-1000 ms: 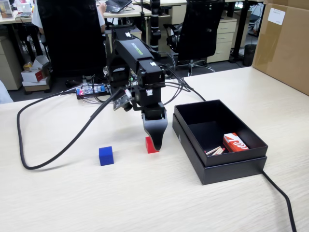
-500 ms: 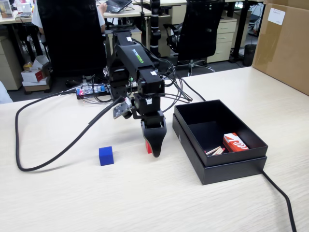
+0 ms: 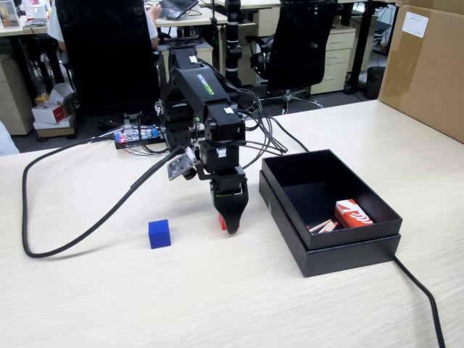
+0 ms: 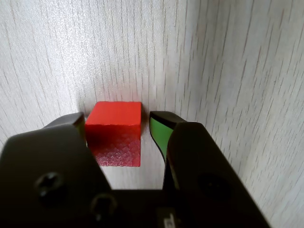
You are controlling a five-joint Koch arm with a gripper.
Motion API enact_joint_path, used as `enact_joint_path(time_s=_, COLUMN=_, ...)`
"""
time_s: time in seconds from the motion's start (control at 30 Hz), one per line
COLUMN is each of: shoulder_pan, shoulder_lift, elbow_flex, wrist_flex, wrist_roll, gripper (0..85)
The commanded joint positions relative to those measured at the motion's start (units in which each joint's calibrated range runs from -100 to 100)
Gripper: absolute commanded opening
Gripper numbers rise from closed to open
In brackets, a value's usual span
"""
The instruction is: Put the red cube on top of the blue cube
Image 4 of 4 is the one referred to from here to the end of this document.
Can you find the red cube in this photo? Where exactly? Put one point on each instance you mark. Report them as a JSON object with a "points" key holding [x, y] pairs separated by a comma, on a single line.
{"points": [[116, 133]]}

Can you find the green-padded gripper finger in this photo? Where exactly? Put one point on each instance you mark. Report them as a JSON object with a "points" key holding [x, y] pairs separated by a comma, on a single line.
{"points": [[202, 171]]}

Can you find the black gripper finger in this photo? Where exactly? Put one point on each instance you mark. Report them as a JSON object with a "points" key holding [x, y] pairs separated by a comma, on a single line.
{"points": [[47, 171]]}

